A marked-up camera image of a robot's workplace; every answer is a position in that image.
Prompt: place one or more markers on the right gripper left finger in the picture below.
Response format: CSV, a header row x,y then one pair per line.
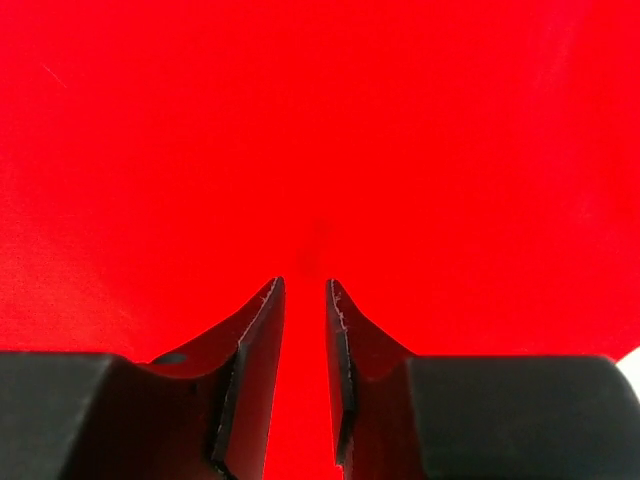
x,y
200,411

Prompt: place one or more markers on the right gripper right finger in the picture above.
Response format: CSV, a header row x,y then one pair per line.
x,y
400,415

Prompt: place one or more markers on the red t shirt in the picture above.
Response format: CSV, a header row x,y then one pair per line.
x,y
468,170

